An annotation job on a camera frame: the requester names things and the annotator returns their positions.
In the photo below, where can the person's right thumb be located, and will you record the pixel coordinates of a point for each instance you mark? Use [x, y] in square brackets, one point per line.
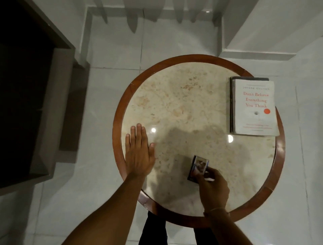
[199, 179]

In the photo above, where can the person's left forearm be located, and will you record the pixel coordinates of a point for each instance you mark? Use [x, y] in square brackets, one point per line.
[101, 214]

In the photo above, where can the deck of playing cards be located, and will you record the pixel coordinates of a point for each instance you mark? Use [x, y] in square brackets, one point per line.
[197, 167]

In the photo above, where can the person's left thumb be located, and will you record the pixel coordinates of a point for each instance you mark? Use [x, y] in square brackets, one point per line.
[152, 151]

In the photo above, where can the person's right forearm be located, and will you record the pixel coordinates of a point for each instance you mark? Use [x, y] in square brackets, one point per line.
[227, 228]

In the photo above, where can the person's left hand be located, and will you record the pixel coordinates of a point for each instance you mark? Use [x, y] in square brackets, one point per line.
[138, 156]

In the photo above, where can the person's right hand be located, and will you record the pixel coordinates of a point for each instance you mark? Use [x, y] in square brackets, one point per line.
[213, 190]

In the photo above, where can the person's left middle finger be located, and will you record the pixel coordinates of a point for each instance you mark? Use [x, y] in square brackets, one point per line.
[139, 133]

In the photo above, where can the round marble wooden-rimmed table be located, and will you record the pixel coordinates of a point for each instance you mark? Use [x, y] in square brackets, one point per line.
[196, 121]

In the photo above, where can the white paperback book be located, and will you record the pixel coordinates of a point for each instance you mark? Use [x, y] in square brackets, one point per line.
[255, 108]

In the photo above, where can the dark wooden cabinet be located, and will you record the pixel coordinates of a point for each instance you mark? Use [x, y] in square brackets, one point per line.
[27, 101]

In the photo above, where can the person's left little finger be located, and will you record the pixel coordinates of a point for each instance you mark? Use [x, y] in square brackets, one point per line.
[127, 142]

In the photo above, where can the person's dark trousers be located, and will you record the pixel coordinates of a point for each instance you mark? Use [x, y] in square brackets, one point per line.
[154, 231]

